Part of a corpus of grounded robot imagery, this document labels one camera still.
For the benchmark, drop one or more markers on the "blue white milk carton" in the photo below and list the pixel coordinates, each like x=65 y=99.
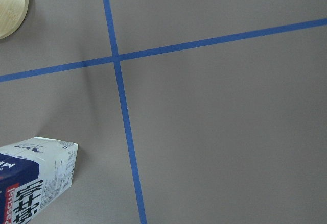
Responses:
x=34 y=172

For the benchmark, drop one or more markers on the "wooden cup tree stand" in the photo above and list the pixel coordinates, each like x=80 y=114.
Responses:
x=13 y=13

